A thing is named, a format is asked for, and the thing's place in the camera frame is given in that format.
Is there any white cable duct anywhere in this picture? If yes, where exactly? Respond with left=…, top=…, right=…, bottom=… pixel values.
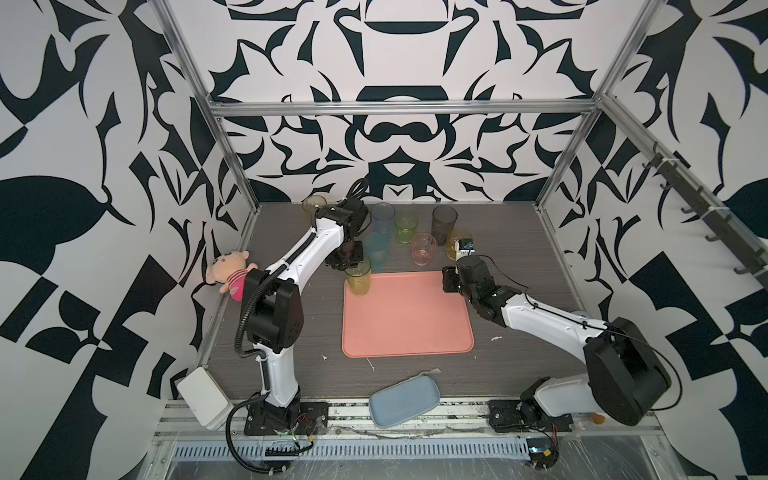
left=170, top=436, right=532, bottom=462

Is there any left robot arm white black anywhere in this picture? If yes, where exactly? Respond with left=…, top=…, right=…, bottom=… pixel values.
left=234, top=197, right=369, bottom=408

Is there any tall amber glass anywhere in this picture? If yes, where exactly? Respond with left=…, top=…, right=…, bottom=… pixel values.
left=301, top=194, right=327, bottom=216

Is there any tall dark grey glass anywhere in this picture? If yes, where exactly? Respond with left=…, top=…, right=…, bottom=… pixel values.
left=431, top=204, right=458, bottom=246

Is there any teal frosted cup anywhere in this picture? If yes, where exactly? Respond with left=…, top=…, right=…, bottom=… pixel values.
left=363, top=232, right=390, bottom=273

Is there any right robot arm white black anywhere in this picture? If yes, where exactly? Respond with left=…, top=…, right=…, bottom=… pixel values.
left=442, top=255, right=680, bottom=432

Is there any small green glass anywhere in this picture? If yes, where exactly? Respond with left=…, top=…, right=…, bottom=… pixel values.
left=394, top=212, right=419, bottom=244

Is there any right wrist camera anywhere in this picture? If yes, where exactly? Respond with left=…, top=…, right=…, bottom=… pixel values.
left=454, top=237, right=476, bottom=261

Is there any wall hook rail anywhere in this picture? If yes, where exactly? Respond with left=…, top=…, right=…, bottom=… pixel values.
left=643, top=141, right=767, bottom=290

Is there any small green circuit board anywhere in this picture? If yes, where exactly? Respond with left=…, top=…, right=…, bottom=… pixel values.
left=526, top=438, right=559, bottom=471

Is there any pink plastic tray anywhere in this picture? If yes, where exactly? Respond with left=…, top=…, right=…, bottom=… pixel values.
left=342, top=271, right=474, bottom=358

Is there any small yellow glass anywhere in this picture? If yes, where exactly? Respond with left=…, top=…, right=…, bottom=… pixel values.
left=446, top=229, right=473, bottom=261

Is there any small pink glass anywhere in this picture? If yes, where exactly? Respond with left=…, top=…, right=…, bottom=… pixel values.
left=410, top=233, right=437, bottom=266

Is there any tall blue glass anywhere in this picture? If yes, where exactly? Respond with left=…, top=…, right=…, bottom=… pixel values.
left=370, top=202, right=396, bottom=236

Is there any white control box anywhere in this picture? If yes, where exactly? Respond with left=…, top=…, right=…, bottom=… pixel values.
left=176, top=367, right=234, bottom=431

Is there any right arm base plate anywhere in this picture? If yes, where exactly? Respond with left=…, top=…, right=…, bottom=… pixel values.
left=487, top=399, right=573, bottom=433

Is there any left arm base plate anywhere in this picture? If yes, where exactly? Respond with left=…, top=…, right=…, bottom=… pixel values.
left=244, top=399, right=330, bottom=436

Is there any pink plush doll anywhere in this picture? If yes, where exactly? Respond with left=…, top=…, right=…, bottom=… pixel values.
left=205, top=251, right=257, bottom=302

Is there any tall green glass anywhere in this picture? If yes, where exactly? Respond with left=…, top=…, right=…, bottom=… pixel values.
left=345, top=257, right=372, bottom=296

